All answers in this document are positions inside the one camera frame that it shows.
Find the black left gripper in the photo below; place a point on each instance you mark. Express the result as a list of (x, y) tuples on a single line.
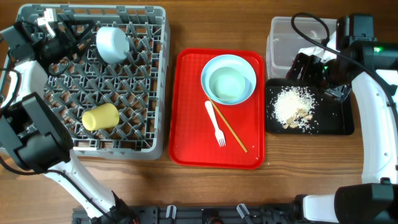
[(73, 45)]

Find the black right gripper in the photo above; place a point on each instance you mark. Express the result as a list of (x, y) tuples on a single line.
[(300, 61)]

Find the light blue cup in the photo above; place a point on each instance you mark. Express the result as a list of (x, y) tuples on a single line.
[(112, 44)]

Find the light green bowl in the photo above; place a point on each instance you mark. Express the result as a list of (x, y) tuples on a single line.
[(227, 84)]

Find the wooden chopstick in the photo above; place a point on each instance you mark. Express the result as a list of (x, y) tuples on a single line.
[(228, 126)]

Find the yellow plastic cup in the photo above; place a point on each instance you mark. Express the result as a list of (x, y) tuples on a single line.
[(102, 117)]

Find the white plastic fork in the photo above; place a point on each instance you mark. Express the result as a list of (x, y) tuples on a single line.
[(218, 132)]

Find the white napkin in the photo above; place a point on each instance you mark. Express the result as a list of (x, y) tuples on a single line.
[(316, 51)]

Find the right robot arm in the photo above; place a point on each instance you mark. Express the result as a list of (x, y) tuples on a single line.
[(370, 68)]

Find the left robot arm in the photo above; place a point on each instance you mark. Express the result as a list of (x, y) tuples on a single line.
[(33, 136)]

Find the grey dishwasher rack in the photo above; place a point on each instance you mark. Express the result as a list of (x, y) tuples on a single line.
[(136, 87)]

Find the pile of white rice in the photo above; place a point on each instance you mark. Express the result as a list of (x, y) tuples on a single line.
[(284, 101)]

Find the black plastic tray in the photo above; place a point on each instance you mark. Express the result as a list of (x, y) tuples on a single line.
[(334, 117)]

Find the clear plastic bin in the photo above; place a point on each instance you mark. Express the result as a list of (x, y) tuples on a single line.
[(283, 43)]

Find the peanut shells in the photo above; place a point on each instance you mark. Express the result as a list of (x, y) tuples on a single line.
[(300, 119)]

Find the light blue round plate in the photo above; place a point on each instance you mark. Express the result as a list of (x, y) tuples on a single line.
[(233, 61)]

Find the red plastic tray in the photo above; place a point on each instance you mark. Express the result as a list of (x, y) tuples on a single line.
[(192, 139)]

